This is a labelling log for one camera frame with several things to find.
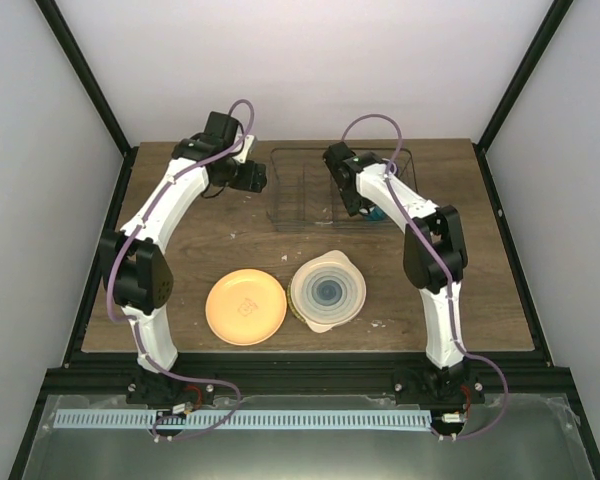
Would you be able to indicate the dark wire dish rack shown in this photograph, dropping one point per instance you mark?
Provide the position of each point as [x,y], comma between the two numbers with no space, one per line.
[302,195]

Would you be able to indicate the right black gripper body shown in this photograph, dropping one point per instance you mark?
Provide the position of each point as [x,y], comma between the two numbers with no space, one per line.
[354,203]

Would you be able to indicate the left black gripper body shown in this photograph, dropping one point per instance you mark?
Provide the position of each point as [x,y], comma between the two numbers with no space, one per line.
[249,181]

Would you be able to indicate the white ceramic bowl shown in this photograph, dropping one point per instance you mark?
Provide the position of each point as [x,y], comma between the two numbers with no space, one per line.
[375,214]

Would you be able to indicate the orange plastic plate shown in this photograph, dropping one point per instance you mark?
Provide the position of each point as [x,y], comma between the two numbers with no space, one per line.
[246,307]

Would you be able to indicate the light blue slotted cable duct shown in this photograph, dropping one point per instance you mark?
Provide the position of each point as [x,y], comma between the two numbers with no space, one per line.
[377,420]

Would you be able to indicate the yellow patterned plate underneath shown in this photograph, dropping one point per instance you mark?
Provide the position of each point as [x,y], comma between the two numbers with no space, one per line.
[290,303]

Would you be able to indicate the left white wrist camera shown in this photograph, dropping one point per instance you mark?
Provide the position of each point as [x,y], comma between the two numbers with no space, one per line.
[242,152]

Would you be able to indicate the black aluminium frame rail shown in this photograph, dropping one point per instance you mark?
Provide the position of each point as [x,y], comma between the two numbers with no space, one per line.
[405,377]

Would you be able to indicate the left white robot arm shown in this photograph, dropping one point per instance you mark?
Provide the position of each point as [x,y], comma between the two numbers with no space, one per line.
[137,279]

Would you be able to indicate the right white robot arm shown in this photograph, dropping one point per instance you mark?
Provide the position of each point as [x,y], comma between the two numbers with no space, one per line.
[434,254]

